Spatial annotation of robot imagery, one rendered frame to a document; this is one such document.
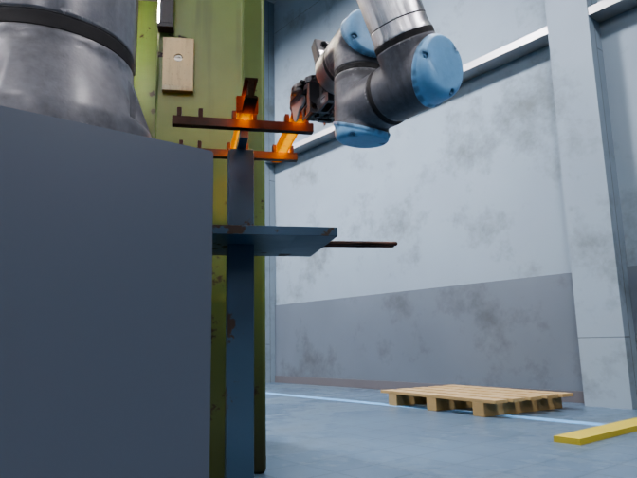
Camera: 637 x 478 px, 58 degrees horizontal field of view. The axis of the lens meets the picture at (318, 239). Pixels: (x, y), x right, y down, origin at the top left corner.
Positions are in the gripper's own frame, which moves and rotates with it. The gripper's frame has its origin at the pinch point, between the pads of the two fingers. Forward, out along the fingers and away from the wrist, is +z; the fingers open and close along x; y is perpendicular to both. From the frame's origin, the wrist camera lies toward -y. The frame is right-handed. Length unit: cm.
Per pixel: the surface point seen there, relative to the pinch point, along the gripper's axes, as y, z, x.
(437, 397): 86, 222, 156
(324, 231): 27.8, 1.6, 4.3
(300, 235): 28.6, 2.5, -1.0
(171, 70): -30, 50, -25
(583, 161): -68, 186, 260
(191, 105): -20, 51, -19
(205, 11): -51, 51, -15
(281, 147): 1.4, 23.0, 0.7
